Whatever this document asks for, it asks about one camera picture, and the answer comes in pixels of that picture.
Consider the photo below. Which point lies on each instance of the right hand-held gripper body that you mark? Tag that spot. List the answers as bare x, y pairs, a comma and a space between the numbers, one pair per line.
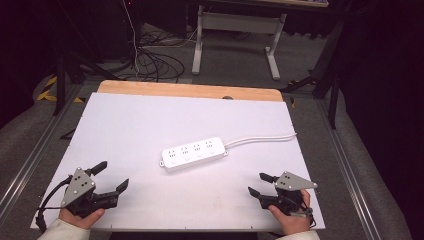
291, 182

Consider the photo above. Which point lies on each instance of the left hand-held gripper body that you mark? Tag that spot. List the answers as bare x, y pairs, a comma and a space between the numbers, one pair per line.
78, 186

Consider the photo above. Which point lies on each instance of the white power strip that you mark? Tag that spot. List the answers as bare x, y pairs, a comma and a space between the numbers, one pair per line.
193, 154

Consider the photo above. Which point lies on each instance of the person's left hand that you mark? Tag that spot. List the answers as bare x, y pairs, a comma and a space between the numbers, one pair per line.
80, 219

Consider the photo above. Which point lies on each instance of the person's right hand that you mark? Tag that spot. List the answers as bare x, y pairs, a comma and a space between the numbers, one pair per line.
292, 222

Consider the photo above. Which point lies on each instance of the white table cover board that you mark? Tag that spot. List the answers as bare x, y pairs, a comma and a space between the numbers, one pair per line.
133, 133

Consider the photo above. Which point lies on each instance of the yellow black floor tape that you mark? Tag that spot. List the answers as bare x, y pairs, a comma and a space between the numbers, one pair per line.
50, 97

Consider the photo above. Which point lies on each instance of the black metal stand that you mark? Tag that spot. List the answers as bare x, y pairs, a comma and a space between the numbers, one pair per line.
60, 83
333, 100

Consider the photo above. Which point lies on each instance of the wooden table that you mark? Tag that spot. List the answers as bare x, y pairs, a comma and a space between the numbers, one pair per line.
166, 89

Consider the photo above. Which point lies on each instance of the wooden desk top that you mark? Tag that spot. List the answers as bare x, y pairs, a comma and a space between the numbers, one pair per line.
293, 3

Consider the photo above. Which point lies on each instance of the aluminium floor rail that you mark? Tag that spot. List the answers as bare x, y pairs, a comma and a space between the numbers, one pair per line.
346, 173
30, 157

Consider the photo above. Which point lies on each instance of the white metal desk frame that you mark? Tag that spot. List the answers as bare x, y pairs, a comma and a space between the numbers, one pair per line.
236, 21

